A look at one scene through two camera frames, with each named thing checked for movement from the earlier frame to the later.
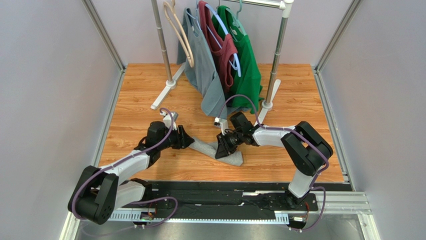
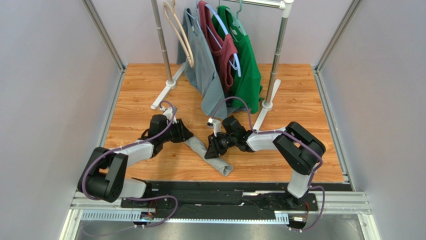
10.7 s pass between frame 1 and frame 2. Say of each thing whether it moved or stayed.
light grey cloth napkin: moved
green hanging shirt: stayed
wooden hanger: stayed
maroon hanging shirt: stayed
